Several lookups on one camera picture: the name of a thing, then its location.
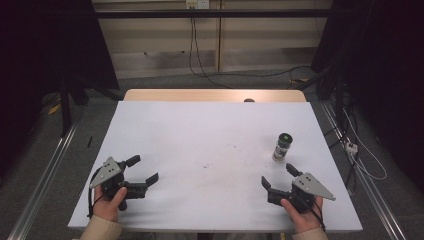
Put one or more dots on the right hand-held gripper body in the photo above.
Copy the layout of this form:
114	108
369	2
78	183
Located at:
311	186

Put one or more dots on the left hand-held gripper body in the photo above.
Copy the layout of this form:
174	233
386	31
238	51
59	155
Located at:
107	170

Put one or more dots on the small glass bottle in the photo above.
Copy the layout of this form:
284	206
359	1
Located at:
280	152

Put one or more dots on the black green bottle cap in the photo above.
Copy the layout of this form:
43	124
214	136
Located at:
284	138

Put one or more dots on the person's right hand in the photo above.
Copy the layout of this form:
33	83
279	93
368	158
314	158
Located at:
303	221

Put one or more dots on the person's left hand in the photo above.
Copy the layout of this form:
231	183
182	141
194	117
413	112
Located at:
106	208

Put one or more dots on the white power strip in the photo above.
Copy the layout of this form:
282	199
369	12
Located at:
351	147

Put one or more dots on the white table board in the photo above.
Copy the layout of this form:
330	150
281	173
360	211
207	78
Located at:
206	133

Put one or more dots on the black metal stand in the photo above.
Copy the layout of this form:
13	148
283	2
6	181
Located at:
65	110

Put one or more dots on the round grey table grommet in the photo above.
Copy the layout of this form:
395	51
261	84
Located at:
249	100

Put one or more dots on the light wooden table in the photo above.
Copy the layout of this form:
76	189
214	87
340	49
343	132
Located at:
200	95

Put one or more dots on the black curtain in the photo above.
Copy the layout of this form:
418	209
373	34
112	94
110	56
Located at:
383	66
40	50

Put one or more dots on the black horizontal bar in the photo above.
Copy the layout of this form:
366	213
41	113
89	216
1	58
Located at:
213	13

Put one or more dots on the aluminium floor rail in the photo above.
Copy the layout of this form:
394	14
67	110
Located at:
43	180
370	190

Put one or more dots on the white wall outlet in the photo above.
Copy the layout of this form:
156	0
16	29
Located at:
197	4

